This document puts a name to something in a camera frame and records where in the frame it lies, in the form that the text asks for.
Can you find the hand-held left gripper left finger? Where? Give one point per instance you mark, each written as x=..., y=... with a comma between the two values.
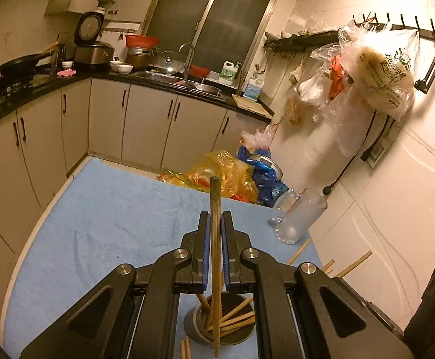
x=204, y=254

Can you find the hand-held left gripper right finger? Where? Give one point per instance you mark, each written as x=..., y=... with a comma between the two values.
x=225, y=254

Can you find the wooden chopstick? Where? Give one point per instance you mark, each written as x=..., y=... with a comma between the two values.
x=215, y=202
x=239, y=321
x=202, y=304
x=236, y=331
x=239, y=306

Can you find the dark grey utensil holder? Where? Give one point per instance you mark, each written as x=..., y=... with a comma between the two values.
x=192, y=327

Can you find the blue plastic bag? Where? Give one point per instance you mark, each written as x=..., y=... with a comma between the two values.
x=266, y=190

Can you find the clear glass mug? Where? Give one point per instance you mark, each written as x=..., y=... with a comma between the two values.
x=299, y=220

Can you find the yellow plastic bag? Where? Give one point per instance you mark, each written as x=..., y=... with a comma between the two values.
x=202, y=172

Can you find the blue towel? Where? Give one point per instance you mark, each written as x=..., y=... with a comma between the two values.
x=109, y=224

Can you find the metal pot with lid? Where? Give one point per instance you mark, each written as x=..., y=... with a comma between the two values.
x=269, y=164

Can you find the small clear plastic bag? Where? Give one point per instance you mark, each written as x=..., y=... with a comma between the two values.
x=256, y=138

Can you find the beige kitchen cabinets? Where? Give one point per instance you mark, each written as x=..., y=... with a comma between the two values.
x=146, y=127

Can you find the wooden cutting board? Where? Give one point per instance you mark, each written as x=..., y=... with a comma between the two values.
x=251, y=106

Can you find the brown net bag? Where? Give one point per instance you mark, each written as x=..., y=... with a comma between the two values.
x=294, y=110

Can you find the steel sink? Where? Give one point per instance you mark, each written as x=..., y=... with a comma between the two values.
x=206, y=89

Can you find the white jug blue label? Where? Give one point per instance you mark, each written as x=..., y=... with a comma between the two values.
x=253, y=90

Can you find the white jug green label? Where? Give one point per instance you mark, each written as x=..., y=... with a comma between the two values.
x=229, y=74

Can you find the red container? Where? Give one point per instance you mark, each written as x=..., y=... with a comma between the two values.
x=200, y=71

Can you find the hanging metal ladle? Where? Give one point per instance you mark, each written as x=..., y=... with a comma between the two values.
x=261, y=70

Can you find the chrome faucet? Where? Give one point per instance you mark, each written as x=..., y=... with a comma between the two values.
x=191, y=61

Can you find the glass pot lid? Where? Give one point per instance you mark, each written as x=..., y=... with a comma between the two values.
x=168, y=63

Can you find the white bowl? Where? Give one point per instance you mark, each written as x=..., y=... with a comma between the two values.
x=114, y=65
x=125, y=68

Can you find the orange plastic bag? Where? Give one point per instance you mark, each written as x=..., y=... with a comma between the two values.
x=337, y=78

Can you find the black kitchen countertop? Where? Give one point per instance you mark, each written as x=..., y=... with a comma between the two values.
x=86, y=74

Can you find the red basin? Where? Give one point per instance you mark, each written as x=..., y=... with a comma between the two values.
x=142, y=41

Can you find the pink cloth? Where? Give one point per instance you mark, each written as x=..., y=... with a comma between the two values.
x=66, y=73

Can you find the rice cooker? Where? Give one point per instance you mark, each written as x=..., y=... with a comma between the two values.
x=94, y=54

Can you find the small white cup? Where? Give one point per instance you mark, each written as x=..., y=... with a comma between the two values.
x=67, y=64

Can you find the dark sliding window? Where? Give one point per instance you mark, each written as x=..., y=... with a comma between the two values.
x=202, y=18

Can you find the white printed plastic bag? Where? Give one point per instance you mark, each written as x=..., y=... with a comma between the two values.
x=385, y=78

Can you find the black gas stove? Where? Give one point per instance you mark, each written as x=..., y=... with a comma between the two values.
x=15, y=86

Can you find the black hanging tool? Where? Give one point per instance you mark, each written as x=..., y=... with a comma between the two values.
x=432, y=63

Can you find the black frying pan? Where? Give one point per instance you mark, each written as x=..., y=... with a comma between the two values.
x=19, y=66

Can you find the wall socket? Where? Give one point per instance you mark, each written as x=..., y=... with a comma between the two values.
x=376, y=153

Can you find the black wall hook rack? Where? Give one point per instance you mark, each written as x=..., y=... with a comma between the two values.
x=314, y=36

